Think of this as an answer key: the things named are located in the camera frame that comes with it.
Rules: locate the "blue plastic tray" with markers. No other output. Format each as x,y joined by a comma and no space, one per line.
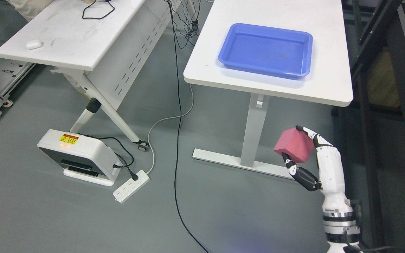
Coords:
267,50

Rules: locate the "white box device warning label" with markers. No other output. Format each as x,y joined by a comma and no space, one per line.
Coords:
81,157

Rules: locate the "white desk with T-leg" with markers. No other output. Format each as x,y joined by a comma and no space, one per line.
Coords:
329,81

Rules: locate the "pink foam block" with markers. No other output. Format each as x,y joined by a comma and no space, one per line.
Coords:
296,144

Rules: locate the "silver white robot forearm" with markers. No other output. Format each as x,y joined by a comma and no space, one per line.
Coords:
341,230

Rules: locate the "white power strip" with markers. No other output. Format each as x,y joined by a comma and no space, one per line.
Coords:
130,187

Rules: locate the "white folding table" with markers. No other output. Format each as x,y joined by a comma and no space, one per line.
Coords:
103,48

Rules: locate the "white earbud case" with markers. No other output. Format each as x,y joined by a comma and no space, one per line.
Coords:
33,44

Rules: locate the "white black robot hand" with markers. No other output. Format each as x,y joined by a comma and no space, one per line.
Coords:
331,181

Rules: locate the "black metal shelf right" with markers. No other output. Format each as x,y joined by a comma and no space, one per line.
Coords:
371,130

